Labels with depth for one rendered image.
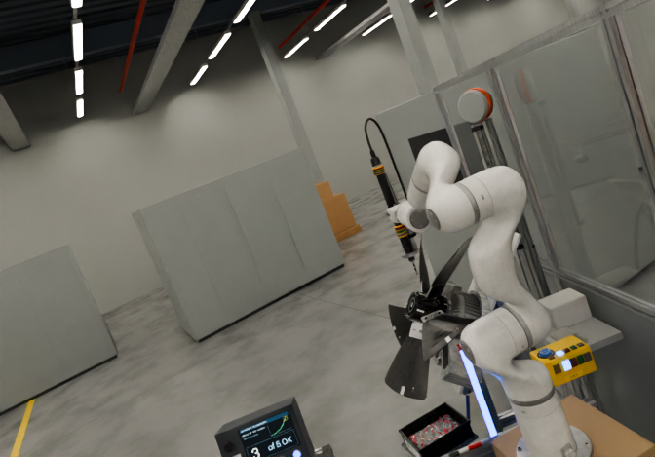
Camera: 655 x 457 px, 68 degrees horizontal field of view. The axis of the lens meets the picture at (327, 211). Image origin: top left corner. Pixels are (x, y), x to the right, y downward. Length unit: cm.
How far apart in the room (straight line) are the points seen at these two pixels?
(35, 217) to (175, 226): 701
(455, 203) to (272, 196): 654
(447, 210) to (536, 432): 65
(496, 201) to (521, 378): 47
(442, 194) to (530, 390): 57
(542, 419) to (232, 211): 629
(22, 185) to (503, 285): 1311
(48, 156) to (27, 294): 583
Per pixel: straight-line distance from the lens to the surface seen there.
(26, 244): 1375
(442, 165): 114
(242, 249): 735
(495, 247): 116
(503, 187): 112
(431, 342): 185
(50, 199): 1375
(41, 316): 870
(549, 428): 145
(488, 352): 129
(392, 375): 215
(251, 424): 168
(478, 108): 238
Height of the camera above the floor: 197
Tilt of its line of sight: 8 degrees down
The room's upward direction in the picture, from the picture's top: 21 degrees counter-clockwise
